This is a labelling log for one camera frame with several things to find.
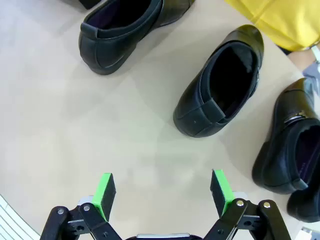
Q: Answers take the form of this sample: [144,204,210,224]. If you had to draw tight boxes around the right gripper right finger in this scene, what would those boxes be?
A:
[209,168,293,240]

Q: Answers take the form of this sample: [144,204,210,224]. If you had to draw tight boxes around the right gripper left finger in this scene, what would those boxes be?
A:
[40,171,124,240]

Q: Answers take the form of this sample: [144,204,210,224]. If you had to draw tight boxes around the black leather loafer shoe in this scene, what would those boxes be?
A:
[251,77,320,195]
[286,184,320,224]
[78,0,196,76]
[172,24,265,138]

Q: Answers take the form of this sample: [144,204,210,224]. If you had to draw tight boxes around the person's left forearm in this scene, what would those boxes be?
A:
[287,48,320,73]

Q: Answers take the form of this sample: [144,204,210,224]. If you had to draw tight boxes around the black shoe stand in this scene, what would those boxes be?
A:
[79,0,97,11]

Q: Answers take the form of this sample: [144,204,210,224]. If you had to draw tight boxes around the silver wrist watch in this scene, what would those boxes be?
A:
[310,42,320,63]

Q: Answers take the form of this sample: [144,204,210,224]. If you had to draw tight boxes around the person in yellow hoodie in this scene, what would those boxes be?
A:
[224,0,320,52]

